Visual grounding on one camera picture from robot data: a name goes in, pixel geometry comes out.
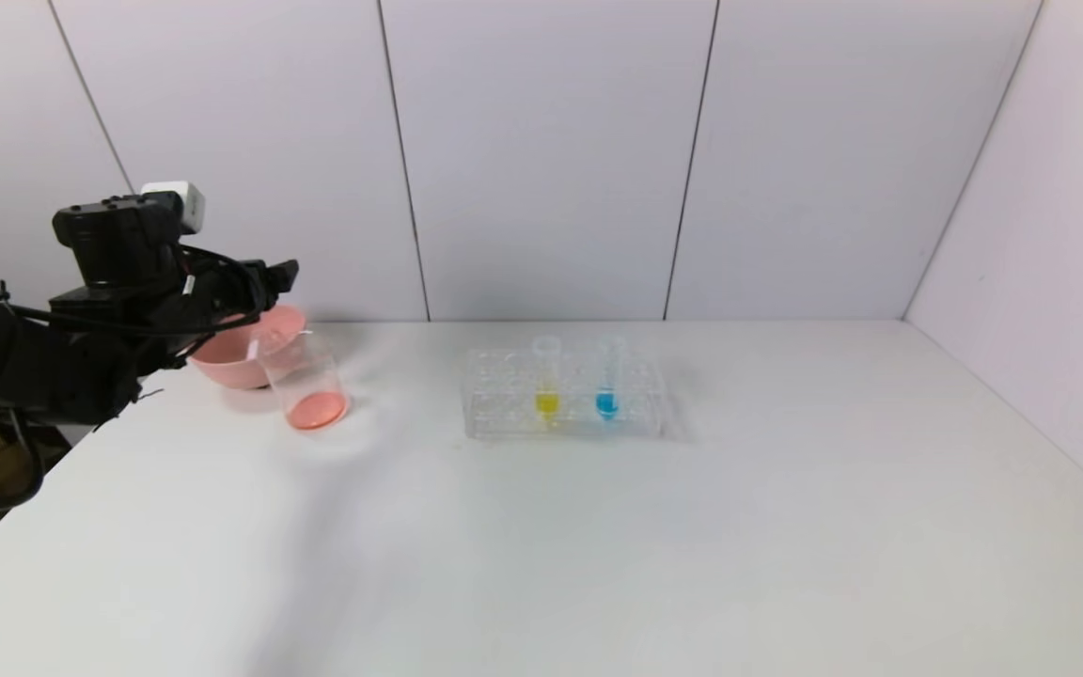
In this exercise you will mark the test tube with yellow pigment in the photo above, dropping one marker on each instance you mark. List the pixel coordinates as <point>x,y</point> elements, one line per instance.
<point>546,402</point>

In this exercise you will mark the clear glass beaker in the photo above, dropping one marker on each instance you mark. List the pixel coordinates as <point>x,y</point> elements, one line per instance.
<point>316,409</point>

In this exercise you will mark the white wrist camera with mount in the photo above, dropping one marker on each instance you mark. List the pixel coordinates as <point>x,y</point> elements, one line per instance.
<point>118,240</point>

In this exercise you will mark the pink bowl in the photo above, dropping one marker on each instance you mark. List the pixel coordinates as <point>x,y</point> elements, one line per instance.
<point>222,367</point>

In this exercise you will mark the clear plastic test tube rack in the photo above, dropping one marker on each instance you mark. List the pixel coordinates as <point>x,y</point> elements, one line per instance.
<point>504,418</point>

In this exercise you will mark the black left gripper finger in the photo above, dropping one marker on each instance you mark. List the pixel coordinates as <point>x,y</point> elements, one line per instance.
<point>274,277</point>
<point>241,301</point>

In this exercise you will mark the test tube with blue pigment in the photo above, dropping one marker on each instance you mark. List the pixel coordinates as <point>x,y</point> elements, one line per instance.
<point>606,404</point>

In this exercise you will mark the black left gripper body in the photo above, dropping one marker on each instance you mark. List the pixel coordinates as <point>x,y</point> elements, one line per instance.
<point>147,296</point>

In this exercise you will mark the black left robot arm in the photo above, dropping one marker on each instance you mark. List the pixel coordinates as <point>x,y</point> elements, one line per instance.
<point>34,367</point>

